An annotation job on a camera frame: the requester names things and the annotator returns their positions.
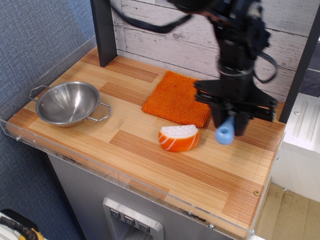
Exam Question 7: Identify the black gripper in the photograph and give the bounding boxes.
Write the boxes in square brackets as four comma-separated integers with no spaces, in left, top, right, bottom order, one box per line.
[194,67,278,137]

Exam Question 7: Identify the blue and grey spoon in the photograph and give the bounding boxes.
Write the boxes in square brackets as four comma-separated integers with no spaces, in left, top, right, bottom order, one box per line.
[215,116,235,145]

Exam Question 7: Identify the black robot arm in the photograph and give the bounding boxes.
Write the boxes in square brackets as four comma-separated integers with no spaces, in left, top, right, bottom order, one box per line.
[172,0,278,144]

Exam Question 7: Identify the orange red cloth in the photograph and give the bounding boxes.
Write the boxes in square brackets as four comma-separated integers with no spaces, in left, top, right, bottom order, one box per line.
[142,71,211,128]

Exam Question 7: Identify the clear acrylic table guard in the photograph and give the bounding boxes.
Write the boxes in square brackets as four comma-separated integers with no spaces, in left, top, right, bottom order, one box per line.
[0,44,285,240]

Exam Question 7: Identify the toy salmon sushi piece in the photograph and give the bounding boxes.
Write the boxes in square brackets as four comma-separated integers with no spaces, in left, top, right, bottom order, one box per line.
[158,124,200,152]

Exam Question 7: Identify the white ribbed side counter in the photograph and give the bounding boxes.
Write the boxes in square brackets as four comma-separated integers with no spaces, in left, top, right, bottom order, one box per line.
[271,93,320,202]

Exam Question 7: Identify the silver dispenser button panel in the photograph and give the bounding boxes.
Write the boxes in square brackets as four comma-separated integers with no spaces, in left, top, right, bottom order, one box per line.
[102,197,165,240]

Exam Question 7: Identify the grey toy fridge cabinet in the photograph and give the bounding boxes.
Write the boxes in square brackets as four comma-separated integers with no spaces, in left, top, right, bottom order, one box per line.
[48,155,228,240]

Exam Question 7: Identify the black and yellow object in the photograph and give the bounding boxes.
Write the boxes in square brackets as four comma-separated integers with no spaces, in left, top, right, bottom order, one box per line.
[0,209,46,240]

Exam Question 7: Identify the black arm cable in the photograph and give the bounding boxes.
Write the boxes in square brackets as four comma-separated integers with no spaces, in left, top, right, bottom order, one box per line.
[109,0,193,35]

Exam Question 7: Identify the dark right frame post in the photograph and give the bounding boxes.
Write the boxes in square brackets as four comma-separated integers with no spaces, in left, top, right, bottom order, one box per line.
[279,6,320,124]

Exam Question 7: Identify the dark frame post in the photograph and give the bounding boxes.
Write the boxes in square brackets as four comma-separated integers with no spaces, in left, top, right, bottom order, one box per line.
[279,6,320,124]
[90,0,118,67]

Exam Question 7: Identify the stainless steel bowl with handles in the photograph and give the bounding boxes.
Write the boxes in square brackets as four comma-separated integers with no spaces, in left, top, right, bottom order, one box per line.
[28,81,111,128]

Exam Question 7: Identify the dark left frame post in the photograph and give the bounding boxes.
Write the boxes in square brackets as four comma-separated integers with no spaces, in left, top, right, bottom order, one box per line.
[90,0,118,67]

